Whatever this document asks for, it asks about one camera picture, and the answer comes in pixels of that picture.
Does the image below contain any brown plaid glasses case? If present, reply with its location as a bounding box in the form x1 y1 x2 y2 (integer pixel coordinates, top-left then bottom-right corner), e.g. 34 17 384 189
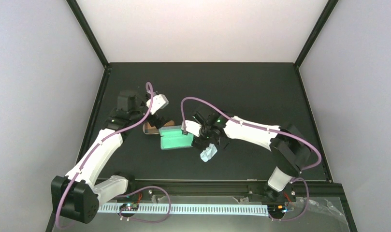
143 120 175 135

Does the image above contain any blue-grey glasses case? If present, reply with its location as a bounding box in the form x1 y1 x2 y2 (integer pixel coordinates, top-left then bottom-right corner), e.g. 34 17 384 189
159 126 194 150

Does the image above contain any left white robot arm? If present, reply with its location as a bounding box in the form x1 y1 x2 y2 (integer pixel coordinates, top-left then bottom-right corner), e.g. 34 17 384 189
51 90 169 225

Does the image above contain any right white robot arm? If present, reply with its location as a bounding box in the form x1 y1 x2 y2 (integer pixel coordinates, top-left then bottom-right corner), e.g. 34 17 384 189
181 110 312 203

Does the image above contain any left small circuit board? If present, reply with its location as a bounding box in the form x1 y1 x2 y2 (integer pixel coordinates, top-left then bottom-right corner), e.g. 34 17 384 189
119 203 139 213

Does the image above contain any small circuit board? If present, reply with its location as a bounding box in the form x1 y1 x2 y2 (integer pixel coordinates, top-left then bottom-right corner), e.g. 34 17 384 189
119 203 139 213
271 205 288 213

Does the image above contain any right small circuit board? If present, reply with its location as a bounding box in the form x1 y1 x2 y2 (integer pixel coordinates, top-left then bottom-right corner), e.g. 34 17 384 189
271 205 288 213

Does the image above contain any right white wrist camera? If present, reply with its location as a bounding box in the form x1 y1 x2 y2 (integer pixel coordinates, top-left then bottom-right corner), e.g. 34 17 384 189
181 120 202 137

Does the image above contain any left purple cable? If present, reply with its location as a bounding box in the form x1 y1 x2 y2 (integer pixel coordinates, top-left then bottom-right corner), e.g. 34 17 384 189
55 82 172 230

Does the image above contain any purple cable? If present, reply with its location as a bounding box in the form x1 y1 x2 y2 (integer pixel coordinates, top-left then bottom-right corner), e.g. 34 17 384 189
180 97 323 222
55 82 172 230

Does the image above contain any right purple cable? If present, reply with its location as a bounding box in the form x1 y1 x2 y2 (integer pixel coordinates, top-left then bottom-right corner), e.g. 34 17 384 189
180 97 323 222

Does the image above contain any black front frame rail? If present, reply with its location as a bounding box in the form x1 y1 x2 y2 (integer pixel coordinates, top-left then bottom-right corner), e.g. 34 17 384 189
60 180 357 232

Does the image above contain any white slotted cable duct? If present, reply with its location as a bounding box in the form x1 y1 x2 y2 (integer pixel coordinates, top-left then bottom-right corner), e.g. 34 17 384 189
98 202 269 217

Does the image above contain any left black frame post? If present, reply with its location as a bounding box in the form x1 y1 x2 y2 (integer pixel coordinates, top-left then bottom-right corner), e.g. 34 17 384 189
66 0 109 69

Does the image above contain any black frame post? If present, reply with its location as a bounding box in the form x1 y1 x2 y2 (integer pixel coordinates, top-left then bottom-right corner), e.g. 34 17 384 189
294 0 339 69
66 0 109 69

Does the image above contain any right black frame post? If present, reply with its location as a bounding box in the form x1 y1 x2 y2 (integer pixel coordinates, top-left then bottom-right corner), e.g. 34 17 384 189
294 0 339 69

